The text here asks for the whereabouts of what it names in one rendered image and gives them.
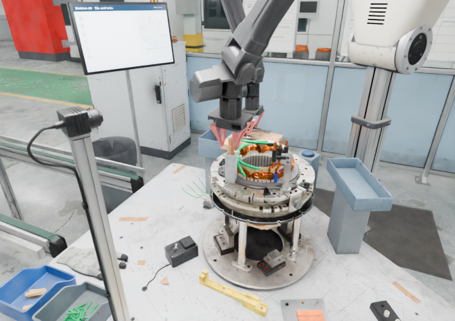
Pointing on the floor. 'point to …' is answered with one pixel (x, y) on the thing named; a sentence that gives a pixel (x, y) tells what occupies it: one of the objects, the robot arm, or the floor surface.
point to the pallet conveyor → (7, 225)
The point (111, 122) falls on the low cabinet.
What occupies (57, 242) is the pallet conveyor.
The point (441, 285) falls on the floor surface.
